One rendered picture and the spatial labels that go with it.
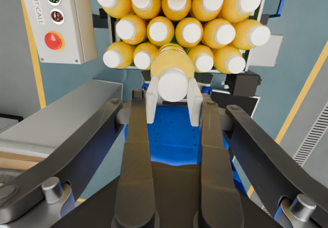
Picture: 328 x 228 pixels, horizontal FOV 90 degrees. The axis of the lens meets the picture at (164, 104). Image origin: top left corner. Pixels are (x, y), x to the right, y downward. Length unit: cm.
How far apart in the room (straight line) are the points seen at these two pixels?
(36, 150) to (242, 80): 81
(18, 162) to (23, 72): 133
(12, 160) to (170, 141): 66
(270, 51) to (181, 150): 49
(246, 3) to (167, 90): 27
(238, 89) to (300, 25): 130
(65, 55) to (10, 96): 186
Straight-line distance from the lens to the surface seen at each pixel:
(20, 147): 89
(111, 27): 54
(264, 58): 72
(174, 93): 21
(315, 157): 252
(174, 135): 42
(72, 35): 45
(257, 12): 56
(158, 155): 36
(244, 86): 55
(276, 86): 183
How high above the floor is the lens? 149
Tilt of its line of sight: 66 degrees down
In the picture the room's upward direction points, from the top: 173 degrees counter-clockwise
